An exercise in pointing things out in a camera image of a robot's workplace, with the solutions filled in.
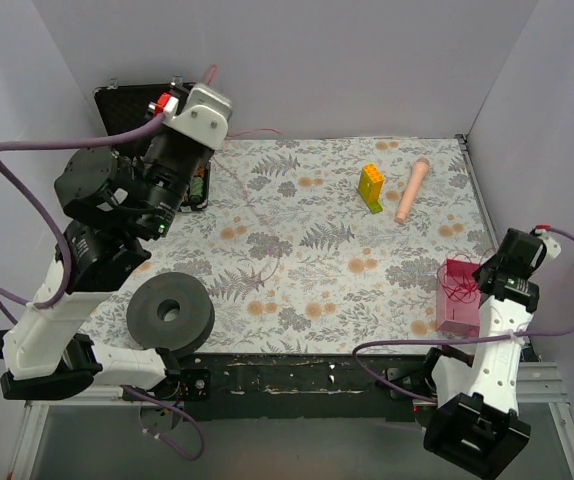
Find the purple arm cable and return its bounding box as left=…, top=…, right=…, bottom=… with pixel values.
left=351, top=225, right=574, bottom=407
left=0, top=117, right=206, bottom=460

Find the pink plastic box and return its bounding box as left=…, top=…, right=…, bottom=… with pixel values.
left=436, top=259, right=481, bottom=337

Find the beige toy microphone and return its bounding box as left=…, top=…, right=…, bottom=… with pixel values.
left=394, top=158, right=430, bottom=224

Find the red thin cable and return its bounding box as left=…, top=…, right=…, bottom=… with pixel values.
left=201, top=63, right=284, bottom=296

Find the black poker chip case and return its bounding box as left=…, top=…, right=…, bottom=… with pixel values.
left=93, top=82, right=214, bottom=213

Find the black front base bar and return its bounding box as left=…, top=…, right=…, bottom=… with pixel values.
left=121, top=353, right=473, bottom=424

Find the black cable spool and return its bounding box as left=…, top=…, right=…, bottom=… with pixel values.
left=126, top=272, right=215, bottom=358

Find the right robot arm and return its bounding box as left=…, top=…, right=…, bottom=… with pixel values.
left=419, top=225, right=561, bottom=479

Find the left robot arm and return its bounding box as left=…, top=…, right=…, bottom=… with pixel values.
left=0, top=82, right=233, bottom=402

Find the yellow toy brick tower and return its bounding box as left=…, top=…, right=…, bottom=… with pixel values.
left=357, top=164, right=384, bottom=204

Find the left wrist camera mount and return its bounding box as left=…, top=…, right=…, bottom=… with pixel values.
left=148, top=82, right=233, bottom=151

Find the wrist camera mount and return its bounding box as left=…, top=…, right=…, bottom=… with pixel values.
left=531, top=224, right=562, bottom=269
left=148, top=82, right=233, bottom=151

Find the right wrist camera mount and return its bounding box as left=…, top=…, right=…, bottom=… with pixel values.
left=531, top=224, right=562, bottom=269

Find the red cable bundle in box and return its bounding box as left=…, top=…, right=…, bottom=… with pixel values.
left=439, top=264, right=481, bottom=306

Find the floral table mat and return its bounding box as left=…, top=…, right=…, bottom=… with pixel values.
left=83, top=138, right=492, bottom=354

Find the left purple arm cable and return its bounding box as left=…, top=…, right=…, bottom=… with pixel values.
left=0, top=117, right=206, bottom=460

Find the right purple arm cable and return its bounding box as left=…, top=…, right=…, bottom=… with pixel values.
left=351, top=225, right=574, bottom=407

